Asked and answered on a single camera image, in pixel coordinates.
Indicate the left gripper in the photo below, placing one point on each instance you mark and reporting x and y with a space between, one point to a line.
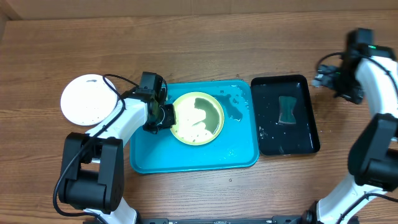
170 119

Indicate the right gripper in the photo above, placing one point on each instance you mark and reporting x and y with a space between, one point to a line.
354 94

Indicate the yellow plate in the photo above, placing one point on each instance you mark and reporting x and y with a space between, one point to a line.
199 118

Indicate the dark green sponge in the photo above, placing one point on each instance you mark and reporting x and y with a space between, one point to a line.
286 109

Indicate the white plate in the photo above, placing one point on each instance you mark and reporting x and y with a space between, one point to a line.
88 99

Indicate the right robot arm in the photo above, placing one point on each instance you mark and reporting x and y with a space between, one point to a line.
372 165

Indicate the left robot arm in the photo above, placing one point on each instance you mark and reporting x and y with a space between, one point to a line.
91 181

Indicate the blue plastic tray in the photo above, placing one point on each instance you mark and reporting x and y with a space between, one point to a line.
235 146

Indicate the black plastic tray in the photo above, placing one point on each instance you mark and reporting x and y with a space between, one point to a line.
276 139

